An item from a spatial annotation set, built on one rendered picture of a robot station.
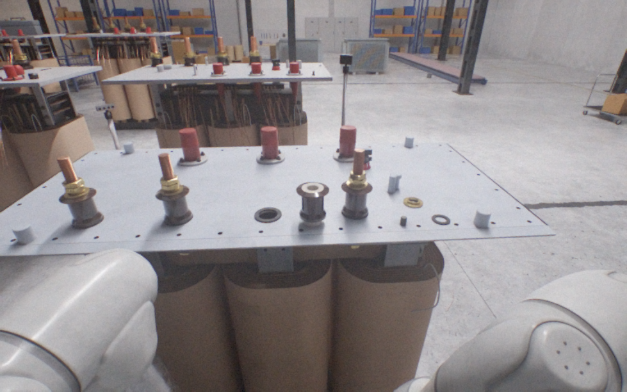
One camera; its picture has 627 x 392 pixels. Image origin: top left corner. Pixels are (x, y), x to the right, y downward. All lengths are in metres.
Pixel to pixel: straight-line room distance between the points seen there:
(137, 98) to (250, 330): 6.00
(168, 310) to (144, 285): 0.76
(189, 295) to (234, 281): 0.16
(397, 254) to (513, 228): 0.37
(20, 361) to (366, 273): 1.00
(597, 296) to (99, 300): 0.61
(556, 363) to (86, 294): 0.52
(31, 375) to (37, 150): 2.89
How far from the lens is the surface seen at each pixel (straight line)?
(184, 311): 1.31
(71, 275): 0.53
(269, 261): 1.13
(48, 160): 3.31
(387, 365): 1.58
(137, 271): 0.55
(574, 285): 0.53
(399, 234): 0.94
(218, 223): 0.99
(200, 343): 1.45
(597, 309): 0.50
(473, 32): 10.45
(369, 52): 13.28
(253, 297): 1.20
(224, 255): 1.26
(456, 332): 2.59
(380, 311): 1.30
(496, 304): 2.91
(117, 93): 7.11
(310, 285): 1.18
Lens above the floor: 1.89
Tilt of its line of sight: 29 degrees down
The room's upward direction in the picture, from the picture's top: straight up
